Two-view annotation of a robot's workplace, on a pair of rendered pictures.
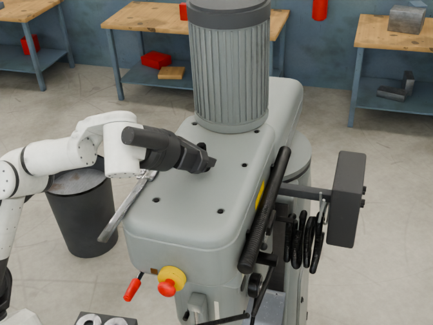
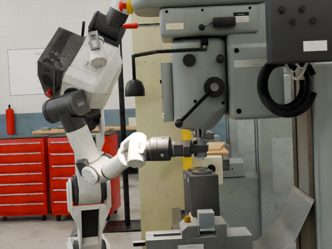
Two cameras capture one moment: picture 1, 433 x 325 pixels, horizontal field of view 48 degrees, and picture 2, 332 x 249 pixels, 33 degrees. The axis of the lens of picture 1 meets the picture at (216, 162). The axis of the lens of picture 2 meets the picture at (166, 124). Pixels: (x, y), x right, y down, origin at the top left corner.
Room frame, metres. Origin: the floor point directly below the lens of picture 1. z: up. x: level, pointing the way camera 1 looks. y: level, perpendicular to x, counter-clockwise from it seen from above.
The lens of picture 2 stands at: (0.15, -1.86, 1.44)
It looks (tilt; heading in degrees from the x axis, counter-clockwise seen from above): 3 degrees down; 71
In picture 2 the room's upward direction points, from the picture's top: 3 degrees counter-clockwise
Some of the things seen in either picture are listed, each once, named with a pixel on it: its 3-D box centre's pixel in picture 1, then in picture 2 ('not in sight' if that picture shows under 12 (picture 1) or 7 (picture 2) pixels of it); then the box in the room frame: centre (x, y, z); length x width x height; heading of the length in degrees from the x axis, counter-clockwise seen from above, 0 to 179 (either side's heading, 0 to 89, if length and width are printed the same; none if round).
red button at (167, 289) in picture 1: (167, 287); (123, 5); (0.68, 0.12, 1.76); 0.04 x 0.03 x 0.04; 71
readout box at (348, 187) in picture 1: (348, 198); (301, 26); (1.09, -0.38, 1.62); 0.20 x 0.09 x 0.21; 161
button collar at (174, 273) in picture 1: (171, 278); (129, 5); (0.70, 0.11, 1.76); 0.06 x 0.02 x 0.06; 71
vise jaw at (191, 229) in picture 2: not in sight; (189, 227); (0.81, -0.12, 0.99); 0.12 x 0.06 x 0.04; 73
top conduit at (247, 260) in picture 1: (266, 200); not in sight; (0.91, -0.12, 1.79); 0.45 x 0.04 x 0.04; 161
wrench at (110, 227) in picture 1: (128, 202); not in sight; (0.81, 0.19, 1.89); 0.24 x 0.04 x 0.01; 161
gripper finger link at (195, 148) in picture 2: not in sight; (199, 148); (0.91, 0.01, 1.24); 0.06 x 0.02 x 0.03; 154
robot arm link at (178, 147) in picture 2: not in sight; (175, 149); (0.84, 0.07, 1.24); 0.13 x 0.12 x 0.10; 64
